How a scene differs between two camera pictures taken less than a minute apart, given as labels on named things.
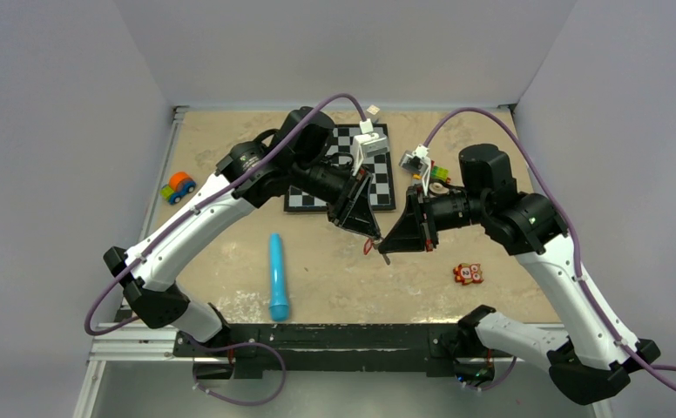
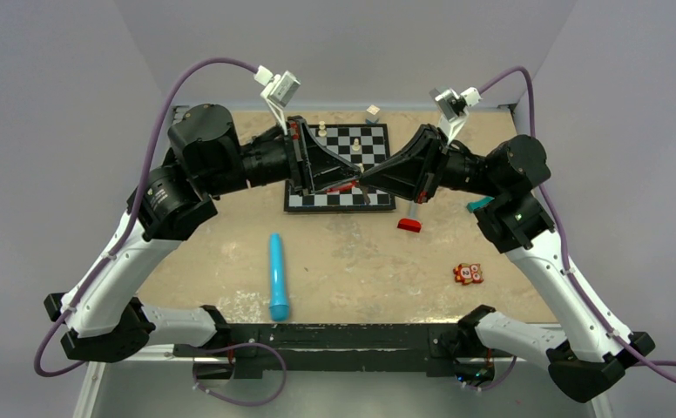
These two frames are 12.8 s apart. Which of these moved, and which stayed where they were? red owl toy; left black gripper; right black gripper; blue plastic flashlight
Moved: right black gripper; left black gripper
Stayed: blue plastic flashlight; red owl toy
